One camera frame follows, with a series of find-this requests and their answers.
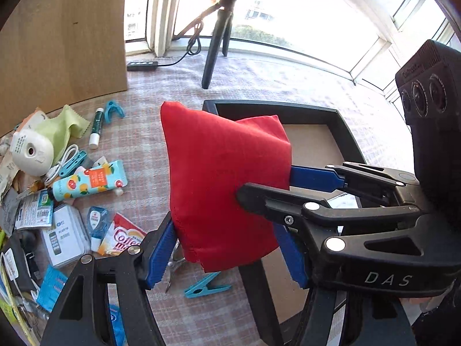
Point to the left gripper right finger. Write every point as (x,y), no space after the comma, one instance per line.
(371,318)

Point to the green white lip balm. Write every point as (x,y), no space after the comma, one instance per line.
(96,129)

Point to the black power strip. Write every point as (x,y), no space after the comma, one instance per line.
(142,66)

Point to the wooden board panel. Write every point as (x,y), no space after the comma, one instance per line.
(57,52)

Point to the silver metal clip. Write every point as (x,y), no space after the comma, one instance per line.
(176,261)

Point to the black tripod stand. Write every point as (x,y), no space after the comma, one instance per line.
(220,38)

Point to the white card box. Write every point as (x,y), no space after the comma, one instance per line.
(67,239)

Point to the white round camera gadget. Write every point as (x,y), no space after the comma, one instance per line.
(31,152)

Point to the orange print hand cream tube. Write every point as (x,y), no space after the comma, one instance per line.
(103,178)

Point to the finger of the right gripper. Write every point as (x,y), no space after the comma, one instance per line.
(396,234)
(381,186)

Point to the coffee mate sachet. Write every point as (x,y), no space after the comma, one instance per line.
(121,235)

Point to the blue wet wipe packet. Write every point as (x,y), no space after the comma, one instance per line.
(51,287)

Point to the black wooden tray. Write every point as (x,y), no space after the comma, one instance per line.
(311,136)

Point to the pink plaid tablecloth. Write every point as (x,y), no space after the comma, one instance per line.
(138,140)

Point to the blue plastic clothespin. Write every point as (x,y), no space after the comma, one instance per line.
(204,287)

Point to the red cloth bean bag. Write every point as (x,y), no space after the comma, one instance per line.
(210,158)

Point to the green microfiber cloth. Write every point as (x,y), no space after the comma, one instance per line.
(58,130)

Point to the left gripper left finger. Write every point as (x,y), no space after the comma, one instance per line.
(81,315)

